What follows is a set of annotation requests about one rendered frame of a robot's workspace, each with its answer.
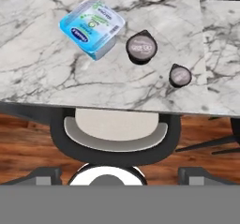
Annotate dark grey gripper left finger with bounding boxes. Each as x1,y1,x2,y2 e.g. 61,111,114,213
2,167,63,186

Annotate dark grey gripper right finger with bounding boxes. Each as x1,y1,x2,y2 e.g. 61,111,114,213
177,167,239,186

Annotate small black round yogurt cup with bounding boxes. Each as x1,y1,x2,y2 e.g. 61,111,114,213
168,63,193,89

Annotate blue square yogurt tub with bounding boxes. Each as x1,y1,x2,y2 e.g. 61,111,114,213
59,0,127,62

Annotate black chair legs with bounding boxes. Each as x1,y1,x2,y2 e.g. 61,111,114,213
175,116,240,156

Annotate white and black round object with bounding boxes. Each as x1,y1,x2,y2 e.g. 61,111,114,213
67,163,148,187

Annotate black chair with white cushion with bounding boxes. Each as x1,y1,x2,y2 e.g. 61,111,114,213
0,101,182,168

